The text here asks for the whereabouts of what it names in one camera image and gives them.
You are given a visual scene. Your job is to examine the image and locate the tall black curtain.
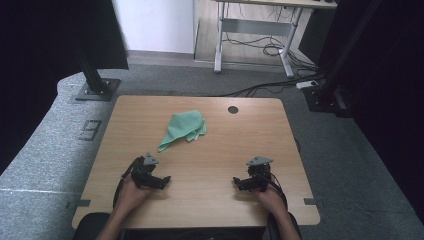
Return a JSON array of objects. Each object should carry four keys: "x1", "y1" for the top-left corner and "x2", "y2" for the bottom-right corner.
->
[{"x1": 318, "y1": 0, "x2": 424, "y2": 226}]

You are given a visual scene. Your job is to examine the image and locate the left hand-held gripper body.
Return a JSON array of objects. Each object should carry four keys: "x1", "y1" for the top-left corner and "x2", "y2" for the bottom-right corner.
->
[{"x1": 130, "y1": 152, "x2": 160, "y2": 190}]

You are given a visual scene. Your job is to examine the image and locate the black metal stand square base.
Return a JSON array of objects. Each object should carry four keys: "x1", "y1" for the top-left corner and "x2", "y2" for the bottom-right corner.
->
[{"x1": 73, "y1": 43, "x2": 121, "y2": 102}]

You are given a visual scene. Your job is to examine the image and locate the green microfibre cloth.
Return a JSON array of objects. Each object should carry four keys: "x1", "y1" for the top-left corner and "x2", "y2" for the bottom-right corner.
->
[{"x1": 157, "y1": 109, "x2": 208, "y2": 153}]

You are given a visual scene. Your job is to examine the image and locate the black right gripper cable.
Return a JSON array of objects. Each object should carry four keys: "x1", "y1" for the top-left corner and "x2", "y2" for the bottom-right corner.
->
[{"x1": 264, "y1": 172, "x2": 289, "y2": 211}]

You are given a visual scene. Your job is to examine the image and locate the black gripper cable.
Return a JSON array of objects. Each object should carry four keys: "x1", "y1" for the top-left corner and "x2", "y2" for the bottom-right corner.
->
[
  {"x1": 112, "y1": 156, "x2": 142, "y2": 209},
  {"x1": 264, "y1": 172, "x2": 289, "y2": 211}
]

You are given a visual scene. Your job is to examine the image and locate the person's left hand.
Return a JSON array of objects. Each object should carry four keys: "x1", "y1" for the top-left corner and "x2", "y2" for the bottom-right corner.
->
[{"x1": 114, "y1": 175, "x2": 151, "y2": 215}]

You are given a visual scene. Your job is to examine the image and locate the black box under desk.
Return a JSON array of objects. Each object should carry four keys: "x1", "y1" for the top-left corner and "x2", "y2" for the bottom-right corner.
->
[{"x1": 297, "y1": 8, "x2": 330, "y2": 65}]

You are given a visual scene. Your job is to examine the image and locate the grey metal frame desk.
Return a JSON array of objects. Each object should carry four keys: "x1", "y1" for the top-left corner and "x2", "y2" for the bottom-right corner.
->
[{"x1": 212, "y1": 0, "x2": 338, "y2": 80}]

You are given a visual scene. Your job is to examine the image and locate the black floor cables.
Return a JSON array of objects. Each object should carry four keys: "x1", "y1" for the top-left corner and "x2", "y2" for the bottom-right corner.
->
[{"x1": 218, "y1": 6, "x2": 326, "y2": 98}]

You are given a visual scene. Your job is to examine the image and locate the person's right hand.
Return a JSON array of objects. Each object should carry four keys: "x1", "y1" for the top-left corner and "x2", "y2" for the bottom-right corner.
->
[{"x1": 255, "y1": 186, "x2": 288, "y2": 217}]

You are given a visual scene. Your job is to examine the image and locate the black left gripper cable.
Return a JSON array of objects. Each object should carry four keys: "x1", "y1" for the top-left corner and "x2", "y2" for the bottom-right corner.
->
[{"x1": 112, "y1": 156, "x2": 142, "y2": 209}]

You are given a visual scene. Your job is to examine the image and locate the black slanted metal stand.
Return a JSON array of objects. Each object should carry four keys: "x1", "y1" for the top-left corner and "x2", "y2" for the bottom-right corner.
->
[{"x1": 302, "y1": 0, "x2": 383, "y2": 118}]

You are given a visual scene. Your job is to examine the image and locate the wide black curtain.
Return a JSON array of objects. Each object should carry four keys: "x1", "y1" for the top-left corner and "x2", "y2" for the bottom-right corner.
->
[{"x1": 0, "y1": 0, "x2": 130, "y2": 176}]

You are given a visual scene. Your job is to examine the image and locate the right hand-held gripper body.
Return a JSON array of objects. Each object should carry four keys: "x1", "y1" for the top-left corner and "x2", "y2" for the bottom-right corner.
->
[{"x1": 245, "y1": 155, "x2": 274, "y2": 193}]

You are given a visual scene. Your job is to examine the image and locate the white power strip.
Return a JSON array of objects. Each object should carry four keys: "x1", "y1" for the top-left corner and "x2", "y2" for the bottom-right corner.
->
[{"x1": 295, "y1": 79, "x2": 320, "y2": 90}]

